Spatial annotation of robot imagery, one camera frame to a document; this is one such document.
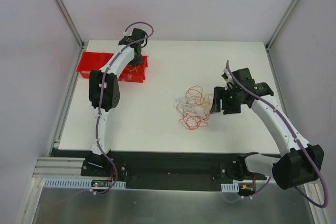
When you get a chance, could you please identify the aluminium frame post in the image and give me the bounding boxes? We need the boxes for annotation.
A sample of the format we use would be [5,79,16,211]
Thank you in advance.
[54,0,85,48]
[265,0,301,51]

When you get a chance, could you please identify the aluminium frame post right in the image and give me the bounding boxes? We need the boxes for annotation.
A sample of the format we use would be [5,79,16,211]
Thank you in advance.
[265,0,301,51]

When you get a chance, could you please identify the white slotted cable duct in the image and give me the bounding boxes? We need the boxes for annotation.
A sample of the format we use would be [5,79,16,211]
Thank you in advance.
[220,183,239,193]
[44,178,126,190]

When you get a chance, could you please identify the thin yellow cable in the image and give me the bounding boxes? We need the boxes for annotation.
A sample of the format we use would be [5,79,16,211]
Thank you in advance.
[125,63,145,76]

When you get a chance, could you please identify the orange cable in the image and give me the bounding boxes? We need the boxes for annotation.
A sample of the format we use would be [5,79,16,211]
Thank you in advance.
[177,85,211,131]

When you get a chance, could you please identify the white slotted cable duct right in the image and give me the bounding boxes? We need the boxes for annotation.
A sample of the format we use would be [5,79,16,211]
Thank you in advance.
[220,183,239,193]

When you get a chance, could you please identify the white tangled cable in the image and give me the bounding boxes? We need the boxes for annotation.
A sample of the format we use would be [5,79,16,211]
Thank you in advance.
[172,95,197,112]

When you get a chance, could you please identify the aluminium frame post left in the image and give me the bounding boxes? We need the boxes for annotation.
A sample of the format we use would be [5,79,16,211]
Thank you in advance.
[54,0,85,48]

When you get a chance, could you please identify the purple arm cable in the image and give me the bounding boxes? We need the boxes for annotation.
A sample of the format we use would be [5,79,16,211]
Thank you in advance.
[94,21,154,195]
[225,60,330,207]

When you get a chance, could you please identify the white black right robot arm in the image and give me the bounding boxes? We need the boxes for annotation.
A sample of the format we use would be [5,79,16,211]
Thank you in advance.
[210,68,324,189]

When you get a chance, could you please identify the aluminium front rail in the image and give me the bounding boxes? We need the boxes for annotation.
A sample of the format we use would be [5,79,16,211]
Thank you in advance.
[33,157,84,178]

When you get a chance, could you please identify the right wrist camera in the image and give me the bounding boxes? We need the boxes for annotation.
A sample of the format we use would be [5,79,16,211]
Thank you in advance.
[221,68,232,82]

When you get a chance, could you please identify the white slotted cable duct left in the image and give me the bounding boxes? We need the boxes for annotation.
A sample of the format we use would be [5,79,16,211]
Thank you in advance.
[44,178,126,190]

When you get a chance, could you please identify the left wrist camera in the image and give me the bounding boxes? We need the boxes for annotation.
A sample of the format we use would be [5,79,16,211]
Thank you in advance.
[123,31,132,38]

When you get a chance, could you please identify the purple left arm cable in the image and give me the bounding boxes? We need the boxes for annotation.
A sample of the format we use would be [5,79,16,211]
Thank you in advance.
[94,21,154,195]

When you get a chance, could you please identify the red plastic bin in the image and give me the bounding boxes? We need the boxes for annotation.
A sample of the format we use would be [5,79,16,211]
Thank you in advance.
[76,51,149,84]

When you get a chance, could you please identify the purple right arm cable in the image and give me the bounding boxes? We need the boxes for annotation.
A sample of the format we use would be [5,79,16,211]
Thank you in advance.
[225,60,330,207]

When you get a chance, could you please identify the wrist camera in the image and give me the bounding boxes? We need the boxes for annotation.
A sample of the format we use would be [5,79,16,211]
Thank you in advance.
[123,31,132,38]
[221,68,232,82]

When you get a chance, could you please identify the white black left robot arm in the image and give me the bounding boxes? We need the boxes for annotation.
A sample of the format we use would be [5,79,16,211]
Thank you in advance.
[86,28,147,176]

